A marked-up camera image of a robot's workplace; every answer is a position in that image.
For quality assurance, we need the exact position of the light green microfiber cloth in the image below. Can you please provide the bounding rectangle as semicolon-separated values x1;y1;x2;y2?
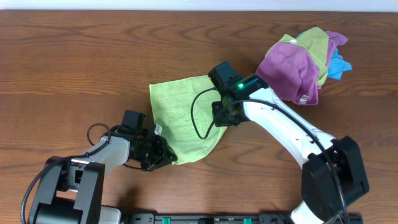
149;76;226;165

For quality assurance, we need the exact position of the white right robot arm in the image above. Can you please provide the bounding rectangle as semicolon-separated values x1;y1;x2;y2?
209;74;369;223

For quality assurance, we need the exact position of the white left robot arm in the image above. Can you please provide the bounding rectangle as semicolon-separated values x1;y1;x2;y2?
23;125;177;223

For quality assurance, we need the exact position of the purple microfiber cloth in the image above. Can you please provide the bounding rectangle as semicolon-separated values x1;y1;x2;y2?
256;27;352;106

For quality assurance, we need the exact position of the green cloth in pile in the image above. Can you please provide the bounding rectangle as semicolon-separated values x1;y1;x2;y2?
256;27;330;89

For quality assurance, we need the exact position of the blue microfiber cloth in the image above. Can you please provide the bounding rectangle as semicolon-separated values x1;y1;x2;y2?
288;27;352;86

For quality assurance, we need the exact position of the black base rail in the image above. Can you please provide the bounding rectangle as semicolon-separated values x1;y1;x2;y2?
123;212;364;224

